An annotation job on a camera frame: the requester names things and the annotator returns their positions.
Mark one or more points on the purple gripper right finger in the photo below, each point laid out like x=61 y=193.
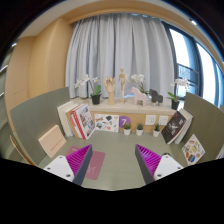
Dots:
x=153 y=166

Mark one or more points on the small potted plant left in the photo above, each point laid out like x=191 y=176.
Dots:
x=127 y=128

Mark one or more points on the white wall socket right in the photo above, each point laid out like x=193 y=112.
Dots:
x=163 y=120

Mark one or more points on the white book behind black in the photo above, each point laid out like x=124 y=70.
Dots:
x=185 y=127

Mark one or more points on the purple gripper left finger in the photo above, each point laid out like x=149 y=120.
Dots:
x=60 y=167

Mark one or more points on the green right desk divider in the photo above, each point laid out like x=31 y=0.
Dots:
x=207 y=125

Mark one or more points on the right white orchid black pot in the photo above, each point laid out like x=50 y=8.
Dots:
x=181 y=86

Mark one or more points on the illustrated white card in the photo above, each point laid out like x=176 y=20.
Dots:
x=107 y=122

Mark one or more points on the wooden artist mannequin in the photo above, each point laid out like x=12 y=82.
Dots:
x=123 y=79

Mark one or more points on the white orchid in black pot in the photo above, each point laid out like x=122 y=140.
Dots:
x=94 y=86

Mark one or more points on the small potted plant right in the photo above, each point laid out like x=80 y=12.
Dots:
x=156 y=130

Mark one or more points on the pink mouse pad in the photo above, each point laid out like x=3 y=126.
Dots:
x=94 y=164

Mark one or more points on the green left desk divider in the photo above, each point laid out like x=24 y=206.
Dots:
x=34 y=117

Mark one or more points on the small potted plant middle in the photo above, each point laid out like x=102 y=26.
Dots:
x=139 y=129

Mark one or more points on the green desk divider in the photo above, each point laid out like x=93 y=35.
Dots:
x=207 y=125
x=34 y=117

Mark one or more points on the pink horse figurine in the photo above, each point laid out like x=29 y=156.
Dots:
x=139 y=96

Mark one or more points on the small potted plant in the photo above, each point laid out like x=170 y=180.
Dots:
x=127 y=128
x=156 y=130
x=139 y=129

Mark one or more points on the purple round number sign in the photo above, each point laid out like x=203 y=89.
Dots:
x=123 y=120

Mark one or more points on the grey window curtain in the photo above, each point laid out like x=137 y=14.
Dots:
x=107 y=45

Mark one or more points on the white wall socket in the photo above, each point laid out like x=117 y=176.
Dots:
x=150 y=119
x=163 y=120

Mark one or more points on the black horse figurine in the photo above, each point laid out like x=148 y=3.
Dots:
x=155 y=97

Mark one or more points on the white orchid behind horses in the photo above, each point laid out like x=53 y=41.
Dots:
x=139 y=78

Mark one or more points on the white book spine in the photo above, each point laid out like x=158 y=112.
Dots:
x=62 y=110

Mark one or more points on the black leaning book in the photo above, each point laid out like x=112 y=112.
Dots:
x=173 y=127

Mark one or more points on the colourful sticker card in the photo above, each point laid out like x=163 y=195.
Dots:
x=193 y=150

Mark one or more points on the red white magazine book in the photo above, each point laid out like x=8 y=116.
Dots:
x=84 y=121

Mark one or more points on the white wall socket left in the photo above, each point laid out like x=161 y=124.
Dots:
x=150 y=119

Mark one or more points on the wooden hand model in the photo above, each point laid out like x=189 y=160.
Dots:
x=110 y=88

